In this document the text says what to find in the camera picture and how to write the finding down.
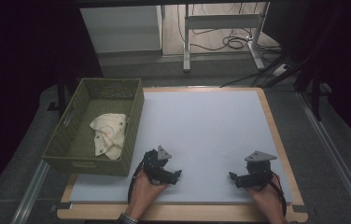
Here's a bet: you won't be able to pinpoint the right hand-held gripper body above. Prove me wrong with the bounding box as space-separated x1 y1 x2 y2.
244 150 278 189

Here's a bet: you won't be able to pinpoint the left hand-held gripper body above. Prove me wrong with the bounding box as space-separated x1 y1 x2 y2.
142 145 173 185

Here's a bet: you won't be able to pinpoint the cream printed cloth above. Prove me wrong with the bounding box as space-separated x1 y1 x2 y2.
89 112 129 161

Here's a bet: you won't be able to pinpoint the green woven basket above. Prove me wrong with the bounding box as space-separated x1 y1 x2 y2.
41 77 146 177

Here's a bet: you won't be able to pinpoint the person's left hand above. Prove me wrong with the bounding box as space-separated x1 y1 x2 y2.
126 170 168 220

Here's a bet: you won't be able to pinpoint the person's right hand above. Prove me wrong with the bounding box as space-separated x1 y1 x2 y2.
246 174 287 224

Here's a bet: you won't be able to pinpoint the light blue table mat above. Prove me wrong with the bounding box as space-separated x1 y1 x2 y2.
69 90 293 204

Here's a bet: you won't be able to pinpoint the black stand legs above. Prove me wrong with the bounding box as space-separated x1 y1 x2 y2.
294 59 333 122

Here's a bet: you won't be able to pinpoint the white power strip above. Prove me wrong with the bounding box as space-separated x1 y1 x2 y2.
271 63 289 77

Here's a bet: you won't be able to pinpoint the black stand leg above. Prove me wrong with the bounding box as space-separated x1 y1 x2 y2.
47 71 81 117

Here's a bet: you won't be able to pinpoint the white cabinet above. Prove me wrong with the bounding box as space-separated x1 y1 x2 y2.
79 5 163 54

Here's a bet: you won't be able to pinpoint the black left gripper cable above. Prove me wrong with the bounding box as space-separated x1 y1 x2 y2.
127 161 145 205

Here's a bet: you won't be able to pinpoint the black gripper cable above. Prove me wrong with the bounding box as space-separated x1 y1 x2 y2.
267 172 288 217
127 161 145 205

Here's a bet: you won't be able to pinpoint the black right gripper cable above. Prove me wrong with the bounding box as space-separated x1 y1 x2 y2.
267 172 288 217

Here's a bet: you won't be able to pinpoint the black table corner bracket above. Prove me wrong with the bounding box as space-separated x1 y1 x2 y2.
50 202 74 212
291 203 310 215

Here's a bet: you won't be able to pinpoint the metal floor rail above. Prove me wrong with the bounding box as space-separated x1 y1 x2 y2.
296 91 351 224
9 160 51 224

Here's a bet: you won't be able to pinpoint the tangled black floor cables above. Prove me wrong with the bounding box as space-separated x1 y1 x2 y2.
176 3 282 63

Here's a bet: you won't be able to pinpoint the white desk frame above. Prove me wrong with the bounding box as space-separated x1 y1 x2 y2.
182 2 271 73

